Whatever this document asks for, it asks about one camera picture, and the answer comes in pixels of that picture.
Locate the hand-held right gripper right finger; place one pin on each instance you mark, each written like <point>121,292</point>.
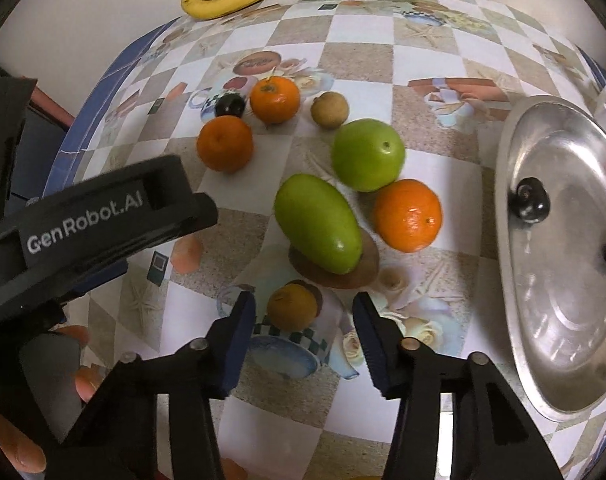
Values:
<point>375,345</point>

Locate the small brown round fruit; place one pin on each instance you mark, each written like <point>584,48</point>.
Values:
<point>292,307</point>
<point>329,109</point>

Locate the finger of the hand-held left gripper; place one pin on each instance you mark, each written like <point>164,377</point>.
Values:
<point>0,135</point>
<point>203,212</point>

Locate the orange tangerine with stem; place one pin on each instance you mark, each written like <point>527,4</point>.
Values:
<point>275,100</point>

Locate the person's left hand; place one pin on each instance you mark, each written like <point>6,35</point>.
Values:
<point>8,452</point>

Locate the oval metal tray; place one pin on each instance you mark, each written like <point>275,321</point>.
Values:
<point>568,310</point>

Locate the elongated green mango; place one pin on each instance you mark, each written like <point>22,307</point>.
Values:
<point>318,222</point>

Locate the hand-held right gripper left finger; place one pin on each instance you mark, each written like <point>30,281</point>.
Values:
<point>238,340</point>

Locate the checkered printed tablecloth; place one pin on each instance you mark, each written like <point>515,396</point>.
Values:
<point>363,55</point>

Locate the dark furniture with red edge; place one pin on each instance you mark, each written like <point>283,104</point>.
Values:
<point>38,150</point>

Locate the round green apple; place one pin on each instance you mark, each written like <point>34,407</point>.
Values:
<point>368,155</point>

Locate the yellow banana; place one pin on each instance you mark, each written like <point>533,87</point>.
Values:
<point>223,6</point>

